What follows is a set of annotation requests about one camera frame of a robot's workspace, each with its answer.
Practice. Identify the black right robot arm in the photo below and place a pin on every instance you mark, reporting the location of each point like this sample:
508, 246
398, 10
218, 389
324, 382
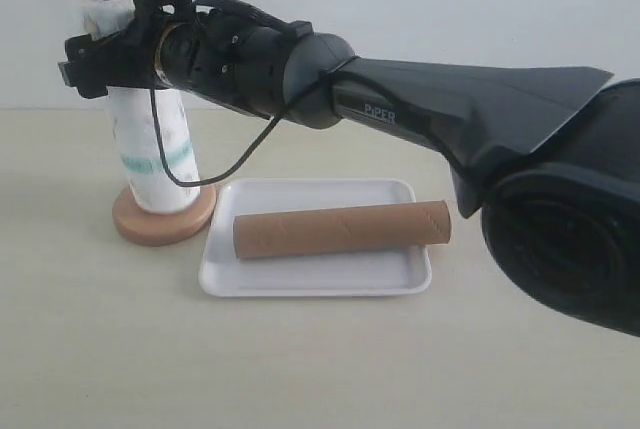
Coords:
548, 157

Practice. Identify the brown cardboard tube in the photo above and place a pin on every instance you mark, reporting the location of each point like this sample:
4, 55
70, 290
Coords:
341, 230

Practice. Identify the printed white paper towel roll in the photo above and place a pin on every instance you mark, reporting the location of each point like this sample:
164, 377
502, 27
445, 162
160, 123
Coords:
130, 114

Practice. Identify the wooden paper towel holder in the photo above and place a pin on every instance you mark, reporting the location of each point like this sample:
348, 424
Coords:
155, 230

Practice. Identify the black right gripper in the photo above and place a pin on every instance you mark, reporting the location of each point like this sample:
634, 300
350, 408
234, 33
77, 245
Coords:
116, 50

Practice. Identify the white rectangular plastic tray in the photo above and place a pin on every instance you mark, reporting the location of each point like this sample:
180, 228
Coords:
386, 273

